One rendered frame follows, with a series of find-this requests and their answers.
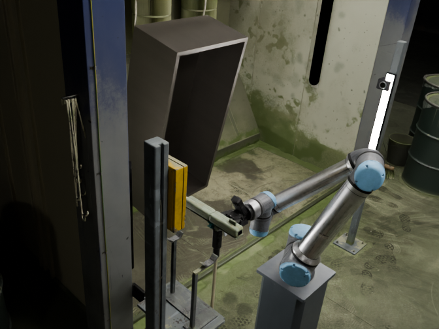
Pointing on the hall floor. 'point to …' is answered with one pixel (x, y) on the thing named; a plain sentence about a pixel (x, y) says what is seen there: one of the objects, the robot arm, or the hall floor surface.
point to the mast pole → (381, 134)
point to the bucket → (400, 158)
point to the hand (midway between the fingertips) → (215, 225)
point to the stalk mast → (155, 230)
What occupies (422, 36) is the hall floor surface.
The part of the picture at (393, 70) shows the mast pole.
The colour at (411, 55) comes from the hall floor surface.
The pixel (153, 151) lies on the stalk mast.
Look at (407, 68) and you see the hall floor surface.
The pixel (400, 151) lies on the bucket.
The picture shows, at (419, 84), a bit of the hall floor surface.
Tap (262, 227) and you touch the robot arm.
